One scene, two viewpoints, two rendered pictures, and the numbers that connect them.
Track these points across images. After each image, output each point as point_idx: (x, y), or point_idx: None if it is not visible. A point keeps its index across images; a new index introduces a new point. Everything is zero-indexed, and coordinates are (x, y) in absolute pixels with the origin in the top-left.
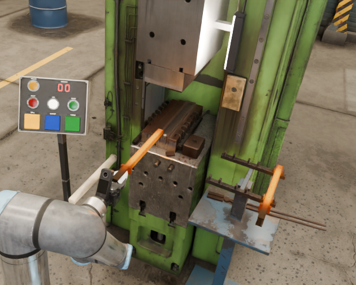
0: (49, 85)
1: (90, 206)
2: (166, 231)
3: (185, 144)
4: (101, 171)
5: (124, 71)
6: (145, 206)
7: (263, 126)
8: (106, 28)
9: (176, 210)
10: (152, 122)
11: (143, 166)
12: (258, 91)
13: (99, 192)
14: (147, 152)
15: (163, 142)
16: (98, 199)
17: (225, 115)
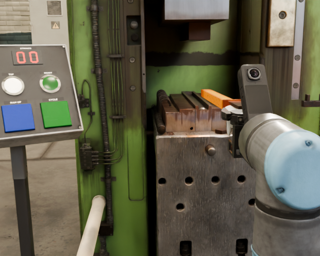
0: None
1: (282, 120)
2: None
3: None
4: (242, 71)
5: (108, 37)
6: (189, 250)
7: None
8: None
9: (247, 232)
10: (166, 106)
11: (183, 168)
12: (311, 11)
13: (255, 113)
14: (188, 139)
15: (205, 119)
16: (275, 114)
17: (273, 61)
